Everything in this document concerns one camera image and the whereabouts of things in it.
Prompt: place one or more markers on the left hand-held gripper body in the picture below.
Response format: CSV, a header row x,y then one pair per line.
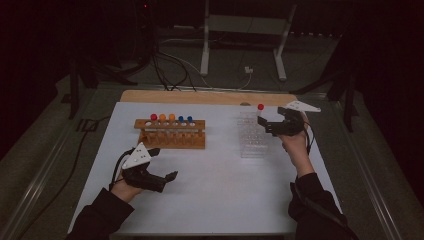
x,y
138,158

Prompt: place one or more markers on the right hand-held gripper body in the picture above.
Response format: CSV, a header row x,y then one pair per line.
x,y
290,126

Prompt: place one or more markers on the red cap test tube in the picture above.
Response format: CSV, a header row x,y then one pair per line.
x,y
260,106
153,117

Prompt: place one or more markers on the wooden test tube rack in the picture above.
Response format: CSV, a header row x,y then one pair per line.
x,y
173,144

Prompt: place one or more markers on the clear plastic test tube rack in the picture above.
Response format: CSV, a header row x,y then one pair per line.
x,y
253,143

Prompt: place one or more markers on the person's right hand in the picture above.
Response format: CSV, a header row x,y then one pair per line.
x,y
296,148

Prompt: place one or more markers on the person's left hand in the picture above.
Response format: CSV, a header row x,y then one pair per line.
x,y
125,193

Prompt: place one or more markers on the white table mat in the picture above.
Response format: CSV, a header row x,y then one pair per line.
x,y
216,186

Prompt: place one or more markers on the white plug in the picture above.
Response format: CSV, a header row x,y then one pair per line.
x,y
248,70

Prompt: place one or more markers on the black stand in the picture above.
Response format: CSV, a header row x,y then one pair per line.
x,y
349,106
74,86

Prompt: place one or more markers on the white metal stand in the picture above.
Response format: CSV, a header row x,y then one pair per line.
x,y
205,50

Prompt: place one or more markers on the metal floor rail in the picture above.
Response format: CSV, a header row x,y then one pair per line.
x,y
43,173
366,173

